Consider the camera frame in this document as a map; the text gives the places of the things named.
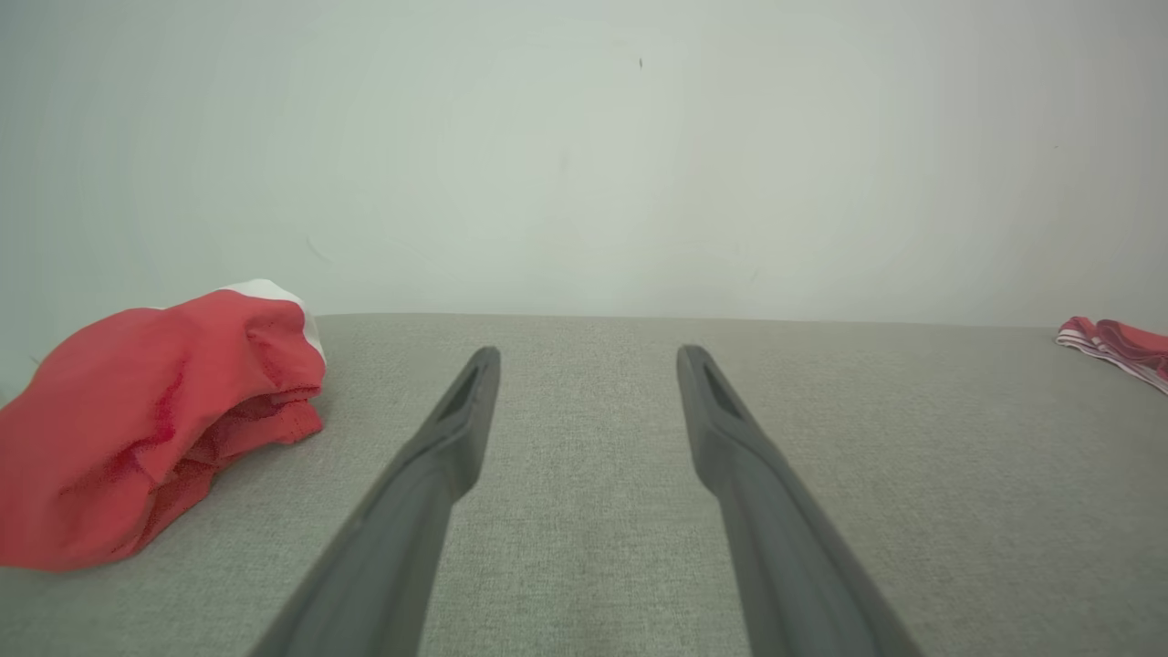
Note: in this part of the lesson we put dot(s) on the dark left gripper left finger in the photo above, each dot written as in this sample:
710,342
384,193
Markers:
401,529

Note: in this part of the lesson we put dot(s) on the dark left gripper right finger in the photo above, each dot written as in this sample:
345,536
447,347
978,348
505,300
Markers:
785,547

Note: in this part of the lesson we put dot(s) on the red and white garment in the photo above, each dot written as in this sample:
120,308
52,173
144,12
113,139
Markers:
128,420

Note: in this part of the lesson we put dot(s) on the red white striped garment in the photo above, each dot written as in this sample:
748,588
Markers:
1122,347

